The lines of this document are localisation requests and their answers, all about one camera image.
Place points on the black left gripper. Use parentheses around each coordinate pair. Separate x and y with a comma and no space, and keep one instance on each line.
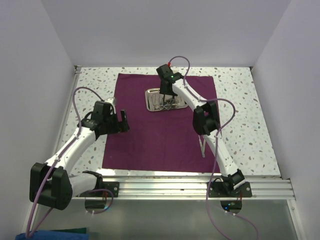
(112,114)

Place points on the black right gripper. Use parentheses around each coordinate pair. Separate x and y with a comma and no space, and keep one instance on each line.
(164,91)

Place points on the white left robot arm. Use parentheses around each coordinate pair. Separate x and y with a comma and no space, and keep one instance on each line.
(50,182)

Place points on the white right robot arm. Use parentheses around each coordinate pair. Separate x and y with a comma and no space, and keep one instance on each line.
(206,123)

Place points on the steel surgical scissors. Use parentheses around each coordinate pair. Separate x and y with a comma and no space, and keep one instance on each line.
(156,100)

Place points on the steel forceps with rings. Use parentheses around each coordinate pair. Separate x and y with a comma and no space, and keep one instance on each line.
(171,103)

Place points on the stainless steel instrument tray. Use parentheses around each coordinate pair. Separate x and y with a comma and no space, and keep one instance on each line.
(149,105)

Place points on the green cloth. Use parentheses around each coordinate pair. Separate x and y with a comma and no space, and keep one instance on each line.
(81,230)

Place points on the blue cloth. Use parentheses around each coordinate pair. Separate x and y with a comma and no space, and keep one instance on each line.
(53,235)

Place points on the aluminium mounting rail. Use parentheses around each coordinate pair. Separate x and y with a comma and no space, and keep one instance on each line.
(194,187)

